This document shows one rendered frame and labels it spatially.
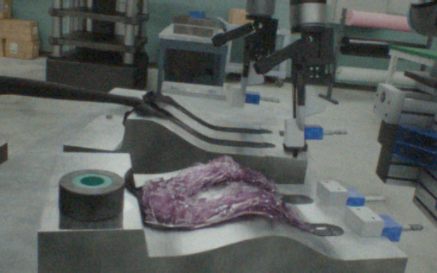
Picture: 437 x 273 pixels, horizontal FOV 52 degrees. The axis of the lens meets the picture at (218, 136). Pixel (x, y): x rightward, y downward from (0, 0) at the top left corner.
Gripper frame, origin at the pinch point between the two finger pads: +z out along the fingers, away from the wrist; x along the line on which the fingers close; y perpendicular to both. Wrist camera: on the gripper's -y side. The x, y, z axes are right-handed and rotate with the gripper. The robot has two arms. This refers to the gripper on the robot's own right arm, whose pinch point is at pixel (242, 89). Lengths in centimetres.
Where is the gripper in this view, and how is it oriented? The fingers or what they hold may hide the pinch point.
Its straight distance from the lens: 125.1
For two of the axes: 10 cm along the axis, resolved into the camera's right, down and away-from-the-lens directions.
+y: 9.9, 1.2, -0.1
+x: 0.4, -2.8, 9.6
